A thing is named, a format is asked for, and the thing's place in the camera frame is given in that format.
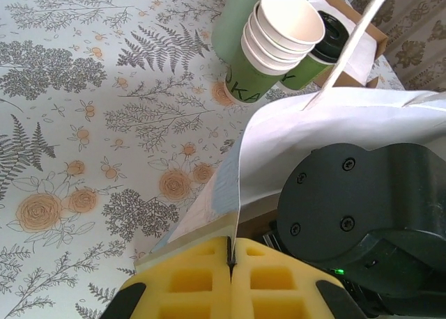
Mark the stack of green paper cups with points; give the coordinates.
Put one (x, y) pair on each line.
(289, 19)

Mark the floral patterned tablecloth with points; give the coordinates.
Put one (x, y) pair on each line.
(69, 124)

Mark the mint green straw holder cup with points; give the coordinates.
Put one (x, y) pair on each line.
(237, 26)

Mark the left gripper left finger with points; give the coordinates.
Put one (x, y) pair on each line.
(195, 298)

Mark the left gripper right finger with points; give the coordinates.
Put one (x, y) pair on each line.
(271, 298)

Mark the green paper coffee cup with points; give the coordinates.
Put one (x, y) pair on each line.
(306, 73)

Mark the white paper napkin stack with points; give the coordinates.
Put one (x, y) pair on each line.
(362, 54)

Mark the landscape print paper gift bag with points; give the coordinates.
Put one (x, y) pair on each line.
(331, 131)

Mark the black plastic cup lid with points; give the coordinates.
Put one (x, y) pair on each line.
(331, 37)

